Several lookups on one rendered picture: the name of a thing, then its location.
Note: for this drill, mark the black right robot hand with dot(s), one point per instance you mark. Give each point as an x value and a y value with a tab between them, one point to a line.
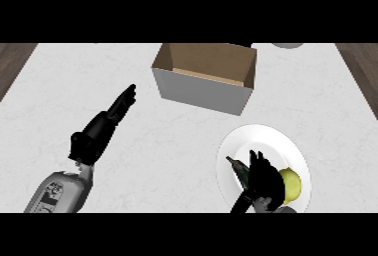
264	181

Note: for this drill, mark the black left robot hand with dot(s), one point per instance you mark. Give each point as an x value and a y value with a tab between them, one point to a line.
98	130

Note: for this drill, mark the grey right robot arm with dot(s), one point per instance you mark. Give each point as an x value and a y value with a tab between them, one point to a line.
276	207

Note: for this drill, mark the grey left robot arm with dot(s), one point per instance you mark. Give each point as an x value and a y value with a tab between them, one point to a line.
58	191

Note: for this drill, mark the dark eggplant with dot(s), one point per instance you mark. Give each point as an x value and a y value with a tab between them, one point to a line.
238	170

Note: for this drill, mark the white plate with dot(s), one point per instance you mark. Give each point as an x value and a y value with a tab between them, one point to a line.
266	140

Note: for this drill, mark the cardboard box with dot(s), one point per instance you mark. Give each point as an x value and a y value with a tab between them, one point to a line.
207	78

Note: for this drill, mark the grey round object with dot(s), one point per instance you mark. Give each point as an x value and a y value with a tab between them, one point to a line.
288	45

